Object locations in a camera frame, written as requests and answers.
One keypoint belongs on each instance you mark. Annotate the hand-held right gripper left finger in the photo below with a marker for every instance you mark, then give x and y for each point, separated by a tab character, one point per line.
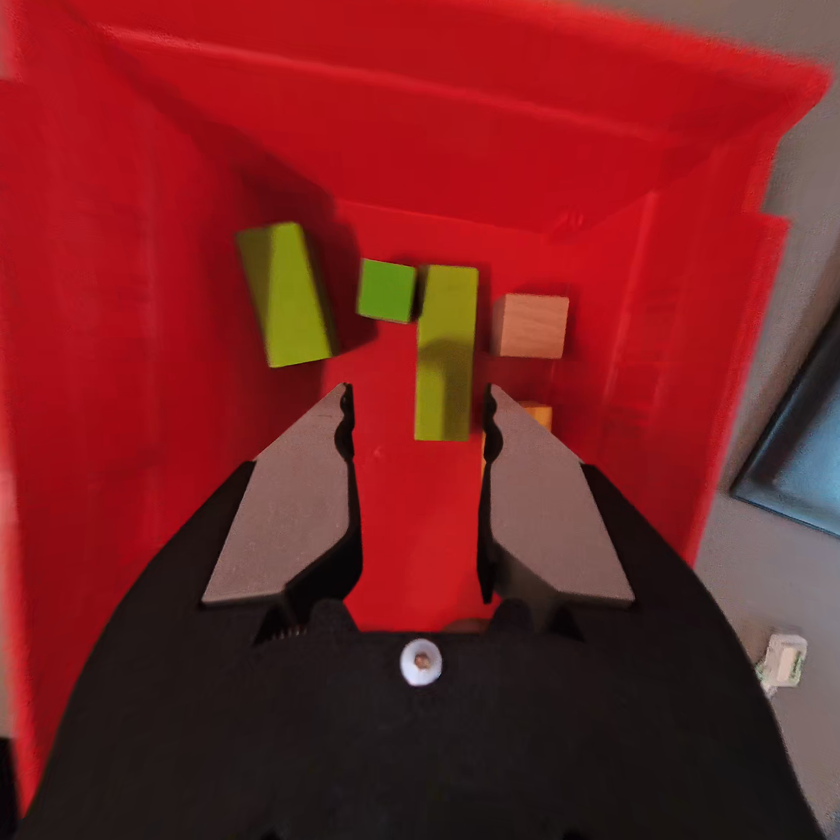
289	518

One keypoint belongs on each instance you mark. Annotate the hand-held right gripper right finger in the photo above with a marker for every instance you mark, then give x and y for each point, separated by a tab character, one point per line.
551	525

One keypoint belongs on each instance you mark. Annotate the long lime wooden block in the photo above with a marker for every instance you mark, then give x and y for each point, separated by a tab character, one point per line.
446	328

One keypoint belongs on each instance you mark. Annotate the red plastic bin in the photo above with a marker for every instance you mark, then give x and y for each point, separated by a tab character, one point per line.
459	131

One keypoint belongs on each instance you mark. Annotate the orange wooden block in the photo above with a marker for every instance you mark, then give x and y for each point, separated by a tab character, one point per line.
539	417

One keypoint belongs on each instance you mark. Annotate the natural wooden cube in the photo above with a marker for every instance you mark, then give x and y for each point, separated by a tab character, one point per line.
531	328

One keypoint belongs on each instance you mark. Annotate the lime wedge wooden block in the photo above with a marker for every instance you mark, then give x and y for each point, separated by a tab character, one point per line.
289	308

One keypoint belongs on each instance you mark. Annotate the green wooden cube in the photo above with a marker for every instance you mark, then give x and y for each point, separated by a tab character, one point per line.
386	289

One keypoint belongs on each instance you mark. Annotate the black tablet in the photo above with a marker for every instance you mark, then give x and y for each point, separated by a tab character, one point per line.
800	459

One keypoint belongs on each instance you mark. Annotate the white power adapter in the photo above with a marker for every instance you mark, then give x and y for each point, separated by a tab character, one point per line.
784	656

